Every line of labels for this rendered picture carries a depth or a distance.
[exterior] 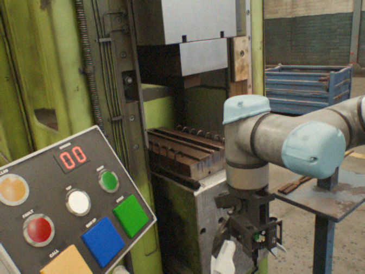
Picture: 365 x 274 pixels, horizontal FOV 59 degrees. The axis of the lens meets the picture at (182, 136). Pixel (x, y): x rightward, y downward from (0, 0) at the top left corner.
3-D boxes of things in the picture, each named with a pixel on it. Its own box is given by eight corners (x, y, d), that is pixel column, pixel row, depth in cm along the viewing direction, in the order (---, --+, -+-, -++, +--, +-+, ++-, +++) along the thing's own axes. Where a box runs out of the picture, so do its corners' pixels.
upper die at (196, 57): (227, 67, 109) (226, 37, 106) (182, 76, 97) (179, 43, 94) (155, 64, 140) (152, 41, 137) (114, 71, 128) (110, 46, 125)
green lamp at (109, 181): (122, 187, 75) (119, 170, 74) (104, 195, 73) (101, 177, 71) (115, 184, 78) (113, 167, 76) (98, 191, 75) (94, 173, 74)
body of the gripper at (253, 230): (249, 262, 56) (247, 200, 52) (221, 237, 63) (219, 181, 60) (283, 247, 59) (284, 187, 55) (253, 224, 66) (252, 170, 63)
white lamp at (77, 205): (94, 210, 67) (90, 191, 65) (72, 219, 64) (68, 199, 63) (87, 204, 69) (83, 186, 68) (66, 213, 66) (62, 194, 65)
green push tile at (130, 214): (149, 219, 78) (132, 193, 78) (132, 237, 72) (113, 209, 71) (144, 221, 79) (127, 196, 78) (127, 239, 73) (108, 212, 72)
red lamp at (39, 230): (57, 238, 58) (52, 217, 57) (30, 250, 56) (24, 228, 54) (51, 231, 61) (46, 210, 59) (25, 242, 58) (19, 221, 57)
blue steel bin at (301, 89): (351, 111, 491) (354, 63, 469) (331, 125, 438) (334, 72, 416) (278, 104, 572) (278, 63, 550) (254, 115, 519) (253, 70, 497)
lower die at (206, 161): (231, 164, 120) (231, 143, 117) (191, 184, 108) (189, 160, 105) (164, 142, 151) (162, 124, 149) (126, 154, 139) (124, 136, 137)
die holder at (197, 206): (269, 254, 138) (269, 156, 124) (204, 305, 116) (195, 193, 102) (184, 207, 180) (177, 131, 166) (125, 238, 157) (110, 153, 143)
